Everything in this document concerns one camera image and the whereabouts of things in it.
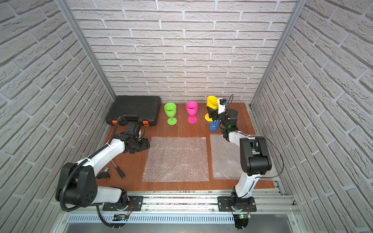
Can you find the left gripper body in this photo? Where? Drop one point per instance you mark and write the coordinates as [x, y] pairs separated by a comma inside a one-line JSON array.
[[143, 144]]

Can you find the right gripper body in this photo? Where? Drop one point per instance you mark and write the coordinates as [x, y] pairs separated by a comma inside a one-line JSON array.
[[223, 118]]

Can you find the yellow plastic wine glass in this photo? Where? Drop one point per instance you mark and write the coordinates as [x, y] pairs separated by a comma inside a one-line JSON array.
[[212, 103]]

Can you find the bubble wrap sheet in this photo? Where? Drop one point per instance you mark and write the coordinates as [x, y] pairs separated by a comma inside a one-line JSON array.
[[177, 159], [226, 160]]

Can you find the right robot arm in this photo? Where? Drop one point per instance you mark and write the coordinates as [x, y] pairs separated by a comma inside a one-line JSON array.
[[254, 154]]

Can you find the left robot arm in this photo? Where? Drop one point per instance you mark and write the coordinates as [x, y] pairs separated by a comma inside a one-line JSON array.
[[77, 186]]

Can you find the pink plastic wine glass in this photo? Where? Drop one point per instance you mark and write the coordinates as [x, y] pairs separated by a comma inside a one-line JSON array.
[[192, 108]]

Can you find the green plastic wine glass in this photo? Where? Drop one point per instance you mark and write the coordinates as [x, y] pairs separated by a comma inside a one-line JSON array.
[[170, 110]]

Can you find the blue tape dispenser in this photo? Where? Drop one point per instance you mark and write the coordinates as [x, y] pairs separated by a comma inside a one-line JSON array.
[[214, 125]]

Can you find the black plastic tool case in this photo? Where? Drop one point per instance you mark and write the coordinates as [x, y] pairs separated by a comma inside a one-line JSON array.
[[143, 110]]

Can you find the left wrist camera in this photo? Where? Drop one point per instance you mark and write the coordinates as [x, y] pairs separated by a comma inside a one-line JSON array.
[[133, 130]]

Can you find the black handled screwdriver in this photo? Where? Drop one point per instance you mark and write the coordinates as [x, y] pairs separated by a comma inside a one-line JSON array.
[[119, 171]]

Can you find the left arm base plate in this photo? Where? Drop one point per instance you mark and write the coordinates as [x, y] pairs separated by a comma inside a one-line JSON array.
[[134, 202]]

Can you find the aluminium mounting rail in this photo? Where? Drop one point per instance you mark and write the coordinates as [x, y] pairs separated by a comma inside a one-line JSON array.
[[198, 207]]

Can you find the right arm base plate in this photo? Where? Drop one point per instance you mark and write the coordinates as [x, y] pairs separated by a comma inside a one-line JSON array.
[[236, 204]]

